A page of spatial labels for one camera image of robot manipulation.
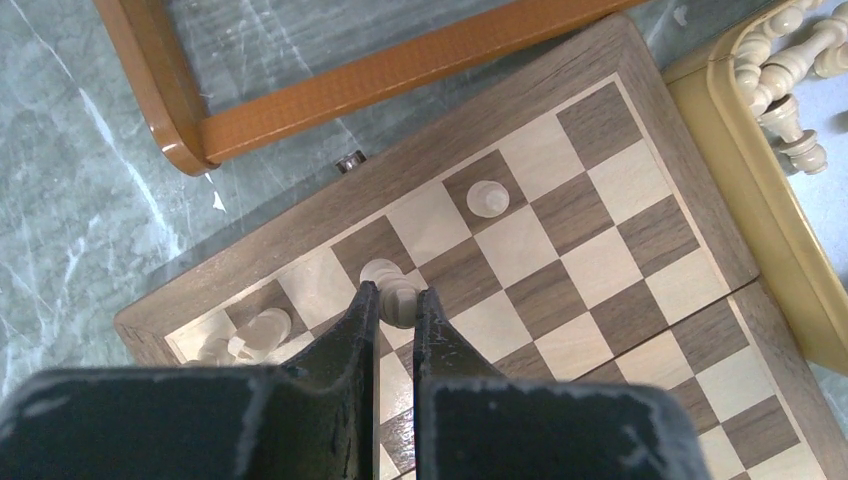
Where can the orange wooden shelf rack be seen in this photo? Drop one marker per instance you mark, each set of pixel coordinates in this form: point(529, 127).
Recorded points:
point(196, 142)

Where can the white bishop chess piece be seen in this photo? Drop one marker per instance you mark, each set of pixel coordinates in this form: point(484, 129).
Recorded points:
point(398, 295)

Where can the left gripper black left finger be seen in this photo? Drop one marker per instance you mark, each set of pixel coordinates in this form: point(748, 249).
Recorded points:
point(320, 419)

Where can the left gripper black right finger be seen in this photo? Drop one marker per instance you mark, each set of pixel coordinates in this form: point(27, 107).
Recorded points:
point(455, 429)

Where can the wooden chessboard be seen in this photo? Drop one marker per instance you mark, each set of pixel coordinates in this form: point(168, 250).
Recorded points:
point(616, 260)

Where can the white chess queen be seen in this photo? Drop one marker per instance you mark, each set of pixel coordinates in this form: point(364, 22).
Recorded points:
point(781, 72)

